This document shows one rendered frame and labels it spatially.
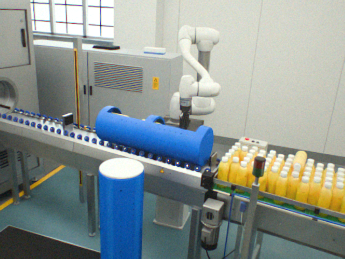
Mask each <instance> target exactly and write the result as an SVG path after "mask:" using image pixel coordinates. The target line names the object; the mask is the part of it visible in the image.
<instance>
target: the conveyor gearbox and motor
mask: <svg viewBox="0 0 345 259"><path fill-rule="evenodd" d="M223 211H224V202H221V201H218V200H214V199H211V198H208V199H207V200H206V201H205V202H204V204H203V205H202V216H201V222H202V232H201V247H202V248H203V249H204V250H206V254H207V256H208V258H209V259H211V258H210V257H209V254H208V251H213V250H216V249H217V246H218V240H219V231H220V226H221V225H222V224H223V220H222V218H223Z"/></svg>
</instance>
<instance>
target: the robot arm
mask: <svg viewBox="0 0 345 259"><path fill-rule="evenodd" d="M178 41H179V45H180V48H181V53H182V56H183V58H184V60H185V61H186V62H187V63H188V64H189V65H190V66H191V67H192V68H194V69H195V71H196V72H197V79H196V81H195V79H194V77H193V76H192V75H184V76H182V78H181V81H180V87H179V92H176V93H174V95H173V96H172V98H171V101H170V109H169V111H170V116H169V117H165V118H164V119H165V120H167V122H165V124H166V125H173V126H179V127H180V128H182V129H185V130H187V126H188V124H189V122H190V121H191V119H189V116H190V115H197V116H200V115H208V114H211V113H212V112H214V110H215V101H214V100H213V99H212V98H211V97H216V96H218V95H219V94H220V88H221V86H220V85H219V84H218V83H216V82H214V81H213V79H212V78H210V76H209V67H210V53H211V50H212V48H213V46H214V45H216V44H217V43H218V42H219V32H218V31H217V30H215V29H212V28H204V27H198V28H192V27H190V26H188V25H185V26H183V27H181V29H180V32H179V34H178ZM192 44H196V46H197V50H198V60H197V61H196V60H195V59H194V57H193V56H192V55H191V53H190V50H191V45H192Z"/></svg>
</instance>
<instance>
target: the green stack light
mask: <svg viewBox="0 0 345 259"><path fill-rule="evenodd" d="M264 171H265V169H257V168H254V166H253V169H252V175H254V176H257V177H262V176H264Z"/></svg>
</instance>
